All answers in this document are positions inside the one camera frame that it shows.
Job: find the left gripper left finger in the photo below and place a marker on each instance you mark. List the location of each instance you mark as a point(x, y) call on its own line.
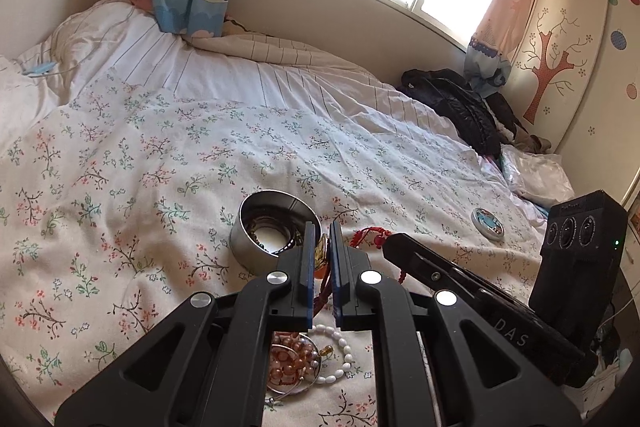
point(206, 363)

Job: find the striped white pillow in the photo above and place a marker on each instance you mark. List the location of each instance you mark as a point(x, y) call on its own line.
point(115, 40)

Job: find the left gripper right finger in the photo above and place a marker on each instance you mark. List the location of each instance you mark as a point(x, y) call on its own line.
point(437, 362)

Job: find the tree decorated wardrobe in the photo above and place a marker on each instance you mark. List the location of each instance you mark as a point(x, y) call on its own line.
point(575, 83)

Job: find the floral white duvet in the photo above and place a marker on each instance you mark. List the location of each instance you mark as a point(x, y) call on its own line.
point(117, 206)

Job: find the right pink blue curtain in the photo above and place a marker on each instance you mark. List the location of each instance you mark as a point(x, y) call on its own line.
point(491, 50)

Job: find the white plastic bag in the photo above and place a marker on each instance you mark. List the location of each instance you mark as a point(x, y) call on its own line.
point(539, 178)

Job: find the black jacket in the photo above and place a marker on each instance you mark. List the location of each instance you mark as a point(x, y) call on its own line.
point(483, 125)

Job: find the gold bangle set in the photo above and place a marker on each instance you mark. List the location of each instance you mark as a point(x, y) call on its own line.
point(322, 273)

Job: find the round silver metal tin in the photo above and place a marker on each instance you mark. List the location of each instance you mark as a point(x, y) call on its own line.
point(268, 223)

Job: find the round decorated tin lid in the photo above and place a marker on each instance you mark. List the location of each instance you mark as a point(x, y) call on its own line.
point(488, 224)

